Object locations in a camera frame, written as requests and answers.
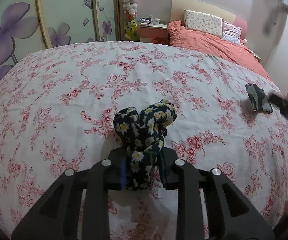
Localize sliding floral wardrobe doors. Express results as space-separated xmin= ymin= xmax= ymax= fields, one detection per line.
xmin=0 ymin=0 xmax=120 ymax=80

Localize hanging plush toy stack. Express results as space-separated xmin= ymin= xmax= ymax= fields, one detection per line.
xmin=122 ymin=0 xmax=139 ymax=41

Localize floral white pillow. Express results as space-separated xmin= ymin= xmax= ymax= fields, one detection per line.
xmin=184 ymin=9 xmax=223 ymax=38

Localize beige pink headboard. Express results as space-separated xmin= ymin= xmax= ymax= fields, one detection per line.
xmin=170 ymin=0 xmax=247 ymax=40

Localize coral red duvet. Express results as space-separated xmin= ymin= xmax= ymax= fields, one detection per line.
xmin=167 ymin=21 xmax=272 ymax=81

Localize striped pink pillow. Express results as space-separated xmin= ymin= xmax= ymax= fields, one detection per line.
xmin=222 ymin=21 xmax=242 ymax=46

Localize right bedside nightstand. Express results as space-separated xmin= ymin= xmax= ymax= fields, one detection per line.
xmin=250 ymin=50 xmax=262 ymax=63

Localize pink left nightstand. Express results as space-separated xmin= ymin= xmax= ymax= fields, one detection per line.
xmin=140 ymin=24 xmax=169 ymax=45

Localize black daisy floral cloth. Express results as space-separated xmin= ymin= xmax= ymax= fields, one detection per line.
xmin=113 ymin=100 xmax=177 ymax=191

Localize floral pink white tablecloth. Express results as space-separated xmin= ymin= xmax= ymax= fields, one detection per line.
xmin=0 ymin=42 xmax=288 ymax=236

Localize navy and grey pouch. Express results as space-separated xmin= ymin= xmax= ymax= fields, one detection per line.
xmin=245 ymin=83 xmax=273 ymax=113

